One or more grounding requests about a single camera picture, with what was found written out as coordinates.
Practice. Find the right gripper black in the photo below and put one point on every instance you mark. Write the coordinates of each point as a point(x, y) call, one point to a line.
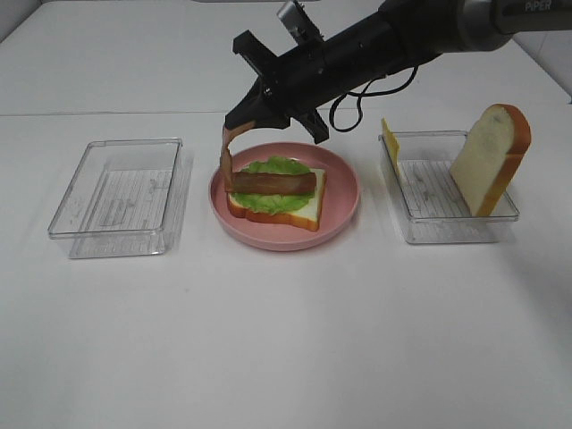
point(293, 85)

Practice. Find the brown bacon strip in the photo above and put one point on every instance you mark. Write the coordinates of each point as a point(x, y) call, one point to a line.
point(272, 183)
point(228, 135)

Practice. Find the green lettuce leaf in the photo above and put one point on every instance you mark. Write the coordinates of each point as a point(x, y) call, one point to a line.
point(275, 203)

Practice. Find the white bread slice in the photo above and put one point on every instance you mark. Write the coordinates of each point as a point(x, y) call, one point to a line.
point(493, 151)
point(308, 217)

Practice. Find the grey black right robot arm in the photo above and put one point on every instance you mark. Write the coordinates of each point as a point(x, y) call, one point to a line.
point(471, 26)

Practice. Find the pink round plate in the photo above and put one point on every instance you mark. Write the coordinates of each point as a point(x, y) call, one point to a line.
point(340, 200)

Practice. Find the yellow cheese slice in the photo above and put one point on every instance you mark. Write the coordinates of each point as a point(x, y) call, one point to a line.
point(392, 145)

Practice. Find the left clear plastic tray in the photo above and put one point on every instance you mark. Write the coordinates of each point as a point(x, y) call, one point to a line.
point(126, 198)

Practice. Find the clear plastic tray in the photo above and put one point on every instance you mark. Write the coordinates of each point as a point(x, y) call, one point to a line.
point(427, 203)
point(126, 198)

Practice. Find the right clear plastic tray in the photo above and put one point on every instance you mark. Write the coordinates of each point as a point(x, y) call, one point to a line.
point(427, 203)

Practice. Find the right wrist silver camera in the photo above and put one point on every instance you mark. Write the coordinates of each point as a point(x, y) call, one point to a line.
point(295, 20)

